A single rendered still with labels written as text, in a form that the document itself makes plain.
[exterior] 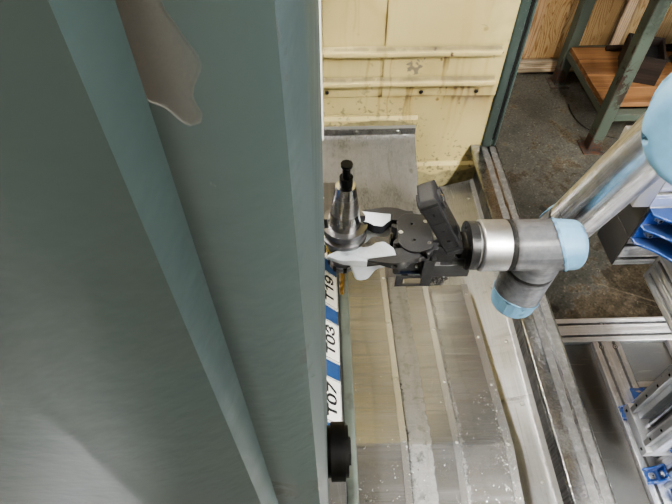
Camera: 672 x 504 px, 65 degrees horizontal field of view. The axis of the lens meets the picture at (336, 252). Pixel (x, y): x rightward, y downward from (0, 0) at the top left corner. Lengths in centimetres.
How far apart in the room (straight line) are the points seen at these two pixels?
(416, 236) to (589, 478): 56
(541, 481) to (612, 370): 79
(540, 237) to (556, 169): 206
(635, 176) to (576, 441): 51
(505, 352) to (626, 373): 72
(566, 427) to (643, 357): 95
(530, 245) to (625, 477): 113
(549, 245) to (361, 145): 77
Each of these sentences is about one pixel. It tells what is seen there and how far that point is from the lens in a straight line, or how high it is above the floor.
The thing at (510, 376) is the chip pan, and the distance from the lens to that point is 126.
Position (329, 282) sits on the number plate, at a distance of 101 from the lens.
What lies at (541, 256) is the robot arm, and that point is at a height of 119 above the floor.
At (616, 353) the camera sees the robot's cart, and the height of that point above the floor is 21.
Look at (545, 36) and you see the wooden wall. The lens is 339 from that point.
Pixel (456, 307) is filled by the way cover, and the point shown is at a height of 70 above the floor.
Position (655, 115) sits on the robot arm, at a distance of 59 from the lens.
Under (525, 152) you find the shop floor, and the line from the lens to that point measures 288.
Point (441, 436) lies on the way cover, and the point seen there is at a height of 76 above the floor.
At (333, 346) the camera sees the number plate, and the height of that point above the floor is 93.
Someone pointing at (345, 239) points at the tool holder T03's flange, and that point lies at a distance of 69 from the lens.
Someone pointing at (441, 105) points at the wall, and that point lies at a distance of 145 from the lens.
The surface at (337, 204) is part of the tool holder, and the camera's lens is 67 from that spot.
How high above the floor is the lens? 175
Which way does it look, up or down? 51 degrees down
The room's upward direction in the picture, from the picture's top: straight up
